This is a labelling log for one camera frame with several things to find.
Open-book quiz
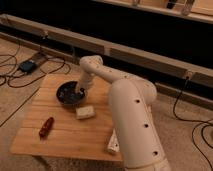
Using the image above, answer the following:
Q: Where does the dark ceramic bowl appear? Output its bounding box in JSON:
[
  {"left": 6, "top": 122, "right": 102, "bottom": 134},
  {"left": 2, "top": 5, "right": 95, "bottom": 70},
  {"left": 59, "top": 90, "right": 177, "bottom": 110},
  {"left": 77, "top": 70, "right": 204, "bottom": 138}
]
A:
[{"left": 56, "top": 81, "right": 85, "bottom": 106}]

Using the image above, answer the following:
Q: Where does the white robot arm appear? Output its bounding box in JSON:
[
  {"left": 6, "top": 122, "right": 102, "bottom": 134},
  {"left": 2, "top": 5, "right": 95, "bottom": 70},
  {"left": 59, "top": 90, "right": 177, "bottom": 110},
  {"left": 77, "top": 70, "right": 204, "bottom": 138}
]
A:
[{"left": 78, "top": 55, "right": 171, "bottom": 171}]

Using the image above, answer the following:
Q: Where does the white sponge block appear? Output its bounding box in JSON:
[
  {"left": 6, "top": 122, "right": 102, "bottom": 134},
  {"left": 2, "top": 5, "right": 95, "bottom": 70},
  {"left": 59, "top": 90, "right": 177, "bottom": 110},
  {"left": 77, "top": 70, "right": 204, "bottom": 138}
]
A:
[{"left": 76, "top": 106, "right": 95, "bottom": 119}]

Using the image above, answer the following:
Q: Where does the wooden table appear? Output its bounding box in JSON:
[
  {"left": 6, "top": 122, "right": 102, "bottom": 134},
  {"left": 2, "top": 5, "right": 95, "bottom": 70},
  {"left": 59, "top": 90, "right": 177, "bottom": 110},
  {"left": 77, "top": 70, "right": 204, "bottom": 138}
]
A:
[{"left": 10, "top": 73, "right": 122, "bottom": 167}]

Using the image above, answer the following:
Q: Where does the red chili pepper toy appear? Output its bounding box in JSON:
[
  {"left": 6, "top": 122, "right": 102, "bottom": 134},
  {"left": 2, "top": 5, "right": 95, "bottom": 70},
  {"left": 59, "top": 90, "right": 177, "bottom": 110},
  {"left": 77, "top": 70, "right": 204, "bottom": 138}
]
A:
[{"left": 39, "top": 117, "right": 54, "bottom": 138}]

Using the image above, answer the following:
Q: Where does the white plastic bottle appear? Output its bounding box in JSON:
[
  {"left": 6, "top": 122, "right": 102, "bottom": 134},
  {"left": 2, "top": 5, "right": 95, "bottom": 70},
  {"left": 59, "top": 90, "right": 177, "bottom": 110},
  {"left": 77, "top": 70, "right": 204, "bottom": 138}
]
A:
[{"left": 107, "top": 131, "right": 119, "bottom": 154}]

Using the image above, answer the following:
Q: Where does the black cable on floor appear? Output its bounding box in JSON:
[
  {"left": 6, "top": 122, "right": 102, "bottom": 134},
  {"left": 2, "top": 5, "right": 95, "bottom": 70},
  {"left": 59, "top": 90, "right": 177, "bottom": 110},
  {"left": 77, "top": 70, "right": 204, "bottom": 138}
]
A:
[{"left": 0, "top": 53, "right": 72, "bottom": 89}]

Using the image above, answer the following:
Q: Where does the black cable at right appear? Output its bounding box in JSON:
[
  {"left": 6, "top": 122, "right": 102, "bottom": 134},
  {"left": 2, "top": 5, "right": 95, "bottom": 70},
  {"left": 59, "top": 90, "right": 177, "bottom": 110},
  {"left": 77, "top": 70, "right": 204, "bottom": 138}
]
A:
[{"left": 172, "top": 76, "right": 213, "bottom": 171}]

